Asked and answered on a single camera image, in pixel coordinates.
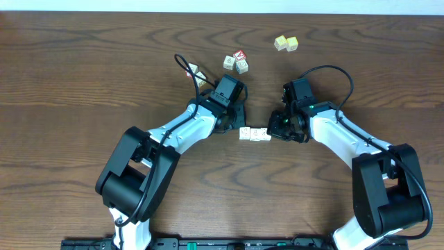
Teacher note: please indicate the white block yellow side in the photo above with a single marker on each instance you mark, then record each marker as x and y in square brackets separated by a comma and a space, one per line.
[200, 79]

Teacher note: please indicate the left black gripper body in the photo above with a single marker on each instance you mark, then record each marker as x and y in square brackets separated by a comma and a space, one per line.
[236, 118]

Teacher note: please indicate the white block red side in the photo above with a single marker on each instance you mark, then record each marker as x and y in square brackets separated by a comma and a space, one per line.
[194, 69]

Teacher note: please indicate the red letter A block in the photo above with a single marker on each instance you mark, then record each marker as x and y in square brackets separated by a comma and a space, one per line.
[239, 55]

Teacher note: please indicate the blue edged white block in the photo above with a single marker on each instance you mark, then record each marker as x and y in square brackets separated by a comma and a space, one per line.
[242, 66]

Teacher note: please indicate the cream block left of cluster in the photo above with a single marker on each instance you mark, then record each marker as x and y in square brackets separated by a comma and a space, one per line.
[229, 63]

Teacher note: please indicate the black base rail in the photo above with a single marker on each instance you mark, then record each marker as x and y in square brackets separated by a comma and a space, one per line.
[301, 241]

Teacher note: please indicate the yellow block left of pair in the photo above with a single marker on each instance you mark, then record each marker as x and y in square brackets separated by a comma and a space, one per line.
[280, 43]

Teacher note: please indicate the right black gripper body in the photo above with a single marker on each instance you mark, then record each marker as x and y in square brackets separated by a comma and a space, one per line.
[284, 127]

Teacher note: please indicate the yellow block of pair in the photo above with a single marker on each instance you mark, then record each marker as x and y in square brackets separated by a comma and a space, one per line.
[280, 43]
[292, 43]

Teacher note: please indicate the yellow sided white block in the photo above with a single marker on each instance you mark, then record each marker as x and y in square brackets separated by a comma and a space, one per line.
[255, 134]

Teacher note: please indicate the yellow block right of pair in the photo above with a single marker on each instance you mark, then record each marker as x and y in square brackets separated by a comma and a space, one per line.
[292, 43]

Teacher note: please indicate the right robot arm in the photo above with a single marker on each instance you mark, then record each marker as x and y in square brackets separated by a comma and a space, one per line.
[388, 190]

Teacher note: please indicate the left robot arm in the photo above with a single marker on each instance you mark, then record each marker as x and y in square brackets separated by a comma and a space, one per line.
[136, 176]

